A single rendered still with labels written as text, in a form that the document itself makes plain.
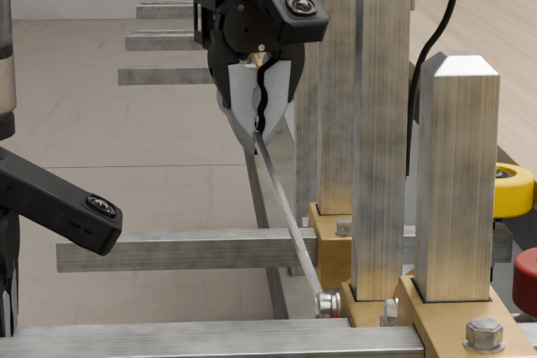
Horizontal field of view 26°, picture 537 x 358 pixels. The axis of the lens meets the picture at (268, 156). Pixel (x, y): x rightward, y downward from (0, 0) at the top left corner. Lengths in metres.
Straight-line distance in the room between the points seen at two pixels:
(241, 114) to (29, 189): 0.29
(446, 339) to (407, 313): 0.06
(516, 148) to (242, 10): 0.37
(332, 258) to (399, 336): 0.47
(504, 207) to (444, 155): 0.49
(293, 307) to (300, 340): 0.73
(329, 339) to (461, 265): 0.08
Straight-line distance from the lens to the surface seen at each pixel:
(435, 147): 0.61
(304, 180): 1.40
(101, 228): 0.83
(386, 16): 0.85
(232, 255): 1.11
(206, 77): 2.08
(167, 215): 3.97
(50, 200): 0.83
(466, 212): 0.63
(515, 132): 1.33
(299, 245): 0.97
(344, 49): 1.10
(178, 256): 1.11
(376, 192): 0.88
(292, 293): 1.38
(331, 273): 1.08
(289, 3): 0.98
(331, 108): 1.11
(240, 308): 3.18
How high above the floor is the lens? 1.21
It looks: 15 degrees down
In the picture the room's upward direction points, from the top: straight up
